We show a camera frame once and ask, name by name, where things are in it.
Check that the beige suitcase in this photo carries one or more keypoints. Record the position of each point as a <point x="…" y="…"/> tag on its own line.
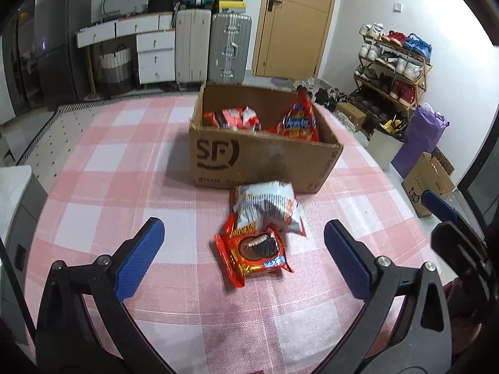
<point x="192" y="39"/>

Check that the red triangular chips bag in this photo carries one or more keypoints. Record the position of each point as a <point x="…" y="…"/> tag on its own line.
<point x="298" y="121"/>

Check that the purple gift bag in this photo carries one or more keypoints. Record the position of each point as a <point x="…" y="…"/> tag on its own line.
<point x="423" y="133"/>

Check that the small cardboard box on floor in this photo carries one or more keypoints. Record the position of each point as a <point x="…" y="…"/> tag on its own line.
<point x="427" y="174"/>

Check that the woven laundry basket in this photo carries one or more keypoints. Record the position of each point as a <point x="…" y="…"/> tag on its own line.
<point x="117" y="71"/>

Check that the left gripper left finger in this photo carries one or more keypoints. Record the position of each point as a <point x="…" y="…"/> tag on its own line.
<point x="83" y="325"/>

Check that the right hand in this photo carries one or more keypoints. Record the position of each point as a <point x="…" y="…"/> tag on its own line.
<point x="467" y="307"/>

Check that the wooden shoe rack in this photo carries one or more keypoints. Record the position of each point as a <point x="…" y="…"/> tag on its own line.
<point x="391" y="76"/>

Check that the dotted floor mat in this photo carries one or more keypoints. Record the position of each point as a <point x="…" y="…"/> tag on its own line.
<point x="50" y="149"/>

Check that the black refrigerator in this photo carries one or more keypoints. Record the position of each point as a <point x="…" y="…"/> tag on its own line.
<point x="60" y="64"/>

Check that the pink checked tablecloth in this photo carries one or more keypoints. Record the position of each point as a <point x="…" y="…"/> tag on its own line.
<point x="132" y="164"/>

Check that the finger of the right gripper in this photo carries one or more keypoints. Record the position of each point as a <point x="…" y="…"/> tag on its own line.
<point x="439" y="208"/>

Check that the white drawer desk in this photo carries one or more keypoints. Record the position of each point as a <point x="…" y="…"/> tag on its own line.
<point x="154" y="36"/>

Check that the wooden door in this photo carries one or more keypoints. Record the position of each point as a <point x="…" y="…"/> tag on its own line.
<point x="291" y="38"/>

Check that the silver suitcase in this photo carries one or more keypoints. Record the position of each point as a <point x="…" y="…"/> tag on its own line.
<point x="228" y="49"/>

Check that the red cookie packet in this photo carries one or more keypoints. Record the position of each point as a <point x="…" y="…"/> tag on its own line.
<point x="250" y="251"/>

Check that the SF cardboard box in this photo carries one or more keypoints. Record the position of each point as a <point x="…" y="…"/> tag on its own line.
<point x="224" y="158"/>

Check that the red white balloon glue bag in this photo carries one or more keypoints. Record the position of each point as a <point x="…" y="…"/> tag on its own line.
<point x="240" y="118"/>

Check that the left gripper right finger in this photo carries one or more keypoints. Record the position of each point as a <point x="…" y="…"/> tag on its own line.
<point x="404" y="324"/>

